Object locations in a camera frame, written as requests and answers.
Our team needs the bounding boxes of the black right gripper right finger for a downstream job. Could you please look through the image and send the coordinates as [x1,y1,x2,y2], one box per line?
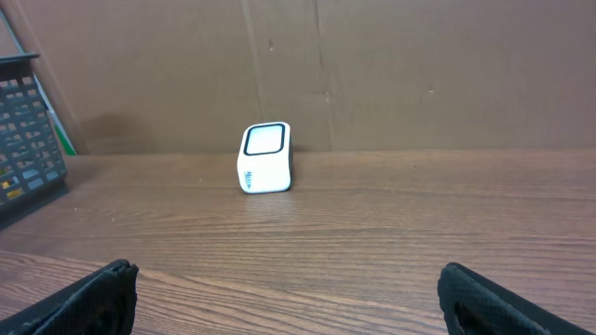
[438,262,591,335]

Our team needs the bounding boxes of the white barcode scanner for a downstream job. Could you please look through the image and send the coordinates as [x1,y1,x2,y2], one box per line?
[237,122,293,194]

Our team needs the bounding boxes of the dark grey plastic basket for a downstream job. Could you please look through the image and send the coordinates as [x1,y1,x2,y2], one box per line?
[1,53,67,227]

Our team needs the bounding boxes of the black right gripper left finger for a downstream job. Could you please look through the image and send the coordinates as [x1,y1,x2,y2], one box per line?
[1,260,139,335]

